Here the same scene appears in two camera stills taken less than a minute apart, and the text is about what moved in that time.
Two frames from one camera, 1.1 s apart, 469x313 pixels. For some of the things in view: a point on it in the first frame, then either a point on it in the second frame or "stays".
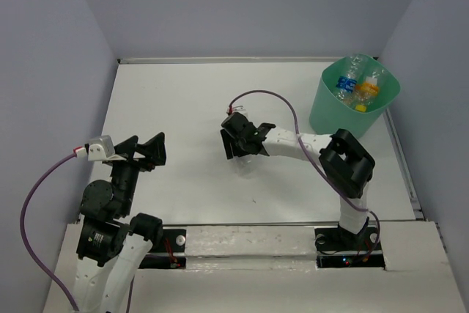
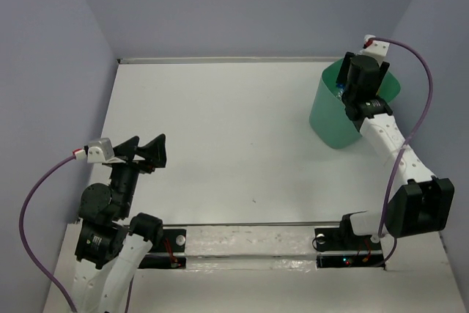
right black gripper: [231, 146] to [344, 75]
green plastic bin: [352, 93] stays
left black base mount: [173, 241] stays
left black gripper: [154, 149] stays
